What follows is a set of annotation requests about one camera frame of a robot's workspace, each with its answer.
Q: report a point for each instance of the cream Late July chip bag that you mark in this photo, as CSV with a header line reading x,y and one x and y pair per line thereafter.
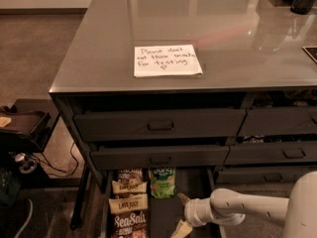
x,y
132,203

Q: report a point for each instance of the green rice chip bag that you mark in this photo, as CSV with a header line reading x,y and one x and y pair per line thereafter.
x,y
162,182

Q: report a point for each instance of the top right drawer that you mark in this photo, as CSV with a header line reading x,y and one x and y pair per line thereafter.
x,y
280,121

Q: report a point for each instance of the middle right drawer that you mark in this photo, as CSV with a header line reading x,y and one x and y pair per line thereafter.
x,y
272,153

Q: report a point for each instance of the dark shoe with white sole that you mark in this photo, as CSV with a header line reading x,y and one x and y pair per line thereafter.
x,y
15,219

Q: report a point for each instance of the bottom right drawer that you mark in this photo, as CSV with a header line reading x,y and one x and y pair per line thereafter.
x,y
263,174

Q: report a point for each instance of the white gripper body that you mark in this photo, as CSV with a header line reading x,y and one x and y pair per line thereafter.
x,y
192,211

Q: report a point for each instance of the top left drawer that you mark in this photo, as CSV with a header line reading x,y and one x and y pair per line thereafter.
x,y
158,124

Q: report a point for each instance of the dark grey drawer cabinet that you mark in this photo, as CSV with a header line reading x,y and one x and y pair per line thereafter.
x,y
221,92

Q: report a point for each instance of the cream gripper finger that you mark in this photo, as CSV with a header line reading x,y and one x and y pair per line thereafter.
x,y
183,229
183,198

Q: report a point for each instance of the silver round metal object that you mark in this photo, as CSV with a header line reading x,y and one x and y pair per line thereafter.
x,y
25,163

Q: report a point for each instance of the open bottom left drawer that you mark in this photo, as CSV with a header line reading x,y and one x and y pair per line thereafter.
x,y
165,213

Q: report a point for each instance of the middle left drawer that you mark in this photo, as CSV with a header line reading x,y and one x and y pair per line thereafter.
x,y
157,157

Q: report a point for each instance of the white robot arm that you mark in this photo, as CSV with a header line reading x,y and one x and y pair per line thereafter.
x,y
297,214

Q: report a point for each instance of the dark framed tablet on counter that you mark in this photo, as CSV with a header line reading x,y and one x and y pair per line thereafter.
x,y
312,52

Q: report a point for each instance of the brown chip bag at back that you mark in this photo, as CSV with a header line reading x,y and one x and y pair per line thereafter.
x,y
130,176

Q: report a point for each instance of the brown sea salt chip bag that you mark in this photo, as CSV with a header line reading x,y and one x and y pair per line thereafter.
x,y
132,224

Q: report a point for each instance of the white handwritten paper note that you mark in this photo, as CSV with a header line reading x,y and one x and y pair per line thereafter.
x,y
166,61

